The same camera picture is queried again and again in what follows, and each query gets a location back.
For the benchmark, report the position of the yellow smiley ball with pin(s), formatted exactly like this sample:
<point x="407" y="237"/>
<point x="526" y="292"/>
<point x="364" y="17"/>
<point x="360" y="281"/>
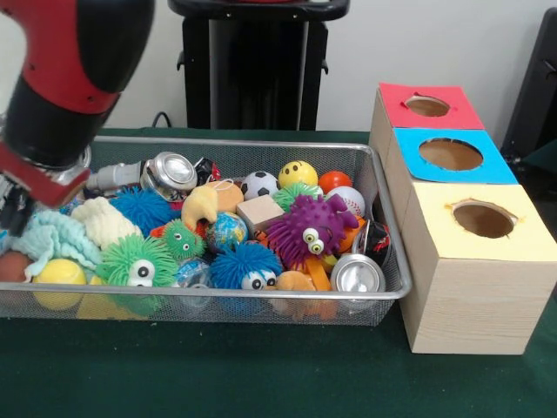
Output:
<point x="298" y="174"/>

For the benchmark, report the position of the globe print ball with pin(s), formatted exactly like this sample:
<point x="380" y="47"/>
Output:
<point x="226" y="231"/>

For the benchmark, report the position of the cream fluffy cloth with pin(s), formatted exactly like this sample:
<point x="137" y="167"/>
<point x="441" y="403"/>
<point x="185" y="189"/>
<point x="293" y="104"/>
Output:
<point x="104" y="222"/>

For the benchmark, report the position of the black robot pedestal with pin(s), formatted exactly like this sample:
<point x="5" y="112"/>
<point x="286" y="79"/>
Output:
<point x="261" y="65"/>

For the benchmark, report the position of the wooden box with three holes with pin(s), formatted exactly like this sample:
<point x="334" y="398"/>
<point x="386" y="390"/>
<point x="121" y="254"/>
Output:
<point x="470" y="313"/>

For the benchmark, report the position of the plain blue puffer ball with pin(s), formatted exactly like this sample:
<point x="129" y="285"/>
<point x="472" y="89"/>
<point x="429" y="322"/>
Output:
<point x="143" y="206"/>

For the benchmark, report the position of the black stand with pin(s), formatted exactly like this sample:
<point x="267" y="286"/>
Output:
<point x="535" y="87"/>

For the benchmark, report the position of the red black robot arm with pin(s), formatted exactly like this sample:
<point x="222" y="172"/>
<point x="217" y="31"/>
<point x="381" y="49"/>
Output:
<point x="65" y="65"/>

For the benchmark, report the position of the metal mesh bin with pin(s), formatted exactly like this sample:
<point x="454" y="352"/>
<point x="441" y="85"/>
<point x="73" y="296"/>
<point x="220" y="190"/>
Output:
<point x="261" y="305"/>

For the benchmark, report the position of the small soccer ball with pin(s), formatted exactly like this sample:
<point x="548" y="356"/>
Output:
<point x="259" y="185"/>

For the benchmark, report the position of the blue puffer ball with eyes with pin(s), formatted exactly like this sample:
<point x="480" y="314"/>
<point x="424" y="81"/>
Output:
<point x="243" y="261"/>

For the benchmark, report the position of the yellow tennis ball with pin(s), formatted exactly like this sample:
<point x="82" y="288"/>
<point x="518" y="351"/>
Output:
<point x="58" y="272"/>

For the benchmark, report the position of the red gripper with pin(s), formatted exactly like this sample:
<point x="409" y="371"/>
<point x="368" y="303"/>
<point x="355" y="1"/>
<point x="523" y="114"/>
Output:
<point x="43" y="185"/>

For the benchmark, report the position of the mint green cloth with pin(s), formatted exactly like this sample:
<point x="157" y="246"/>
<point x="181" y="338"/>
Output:
<point x="56" y="239"/>

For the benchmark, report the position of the green spiky puffer toy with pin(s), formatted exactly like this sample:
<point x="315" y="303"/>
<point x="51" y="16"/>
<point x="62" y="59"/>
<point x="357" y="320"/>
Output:
<point x="122" y="261"/>

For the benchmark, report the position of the purple spiky monster toy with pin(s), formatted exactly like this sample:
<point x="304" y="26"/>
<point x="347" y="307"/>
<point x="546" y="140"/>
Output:
<point x="309" y="222"/>

